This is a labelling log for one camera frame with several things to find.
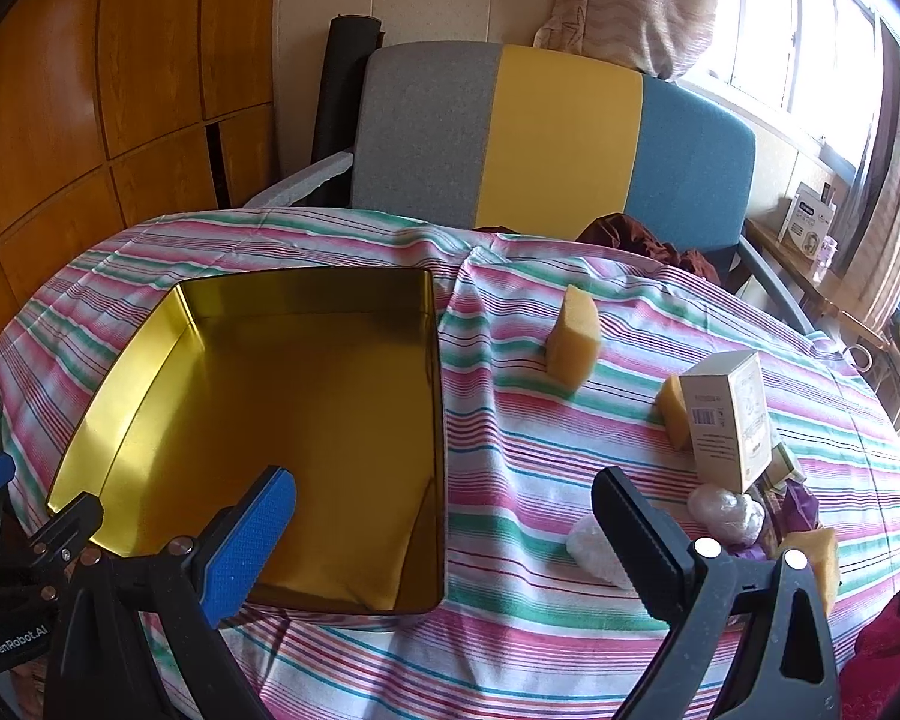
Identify wooden desk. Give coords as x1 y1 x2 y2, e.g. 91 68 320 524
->
745 220 889 349

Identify yellow sponge block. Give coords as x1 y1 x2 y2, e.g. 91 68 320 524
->
546 286 601 392
777 527 841 616
655 374 691 452

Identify wooden wardrobe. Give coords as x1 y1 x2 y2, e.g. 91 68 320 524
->
0 0 278 333

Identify purple snack packet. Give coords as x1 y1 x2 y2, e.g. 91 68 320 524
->
781 479 820 535

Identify black rolled mat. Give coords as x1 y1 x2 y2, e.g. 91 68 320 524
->
310 15 383 164

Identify dark red cloth on chair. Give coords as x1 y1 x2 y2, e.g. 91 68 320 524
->
577 213 720 284

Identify gold metal tin box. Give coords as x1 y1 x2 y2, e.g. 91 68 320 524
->
48 266 447 617

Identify dark red garment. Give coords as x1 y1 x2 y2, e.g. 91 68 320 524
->
839 590 900 718

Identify white appliance box on desk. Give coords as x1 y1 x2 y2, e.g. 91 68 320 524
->
777 182 837 260

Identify pink jar on desk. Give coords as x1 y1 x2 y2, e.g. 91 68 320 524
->
811 236 837 284

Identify white cardboard box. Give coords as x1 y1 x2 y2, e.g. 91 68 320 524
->
679 351 772 494

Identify grey yellow blue chair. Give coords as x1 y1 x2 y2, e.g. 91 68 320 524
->
248 41 813 333

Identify white plastic bag ball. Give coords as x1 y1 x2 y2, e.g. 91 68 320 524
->
688 483 766 548

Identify white plastic wrap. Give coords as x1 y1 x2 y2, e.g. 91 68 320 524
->
566 514 634 592

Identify pink patterned curtain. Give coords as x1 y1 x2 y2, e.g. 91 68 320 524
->
533 0 718 80

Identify striped pink green tablecloth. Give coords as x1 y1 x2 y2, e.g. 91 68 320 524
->
0 208 900 718

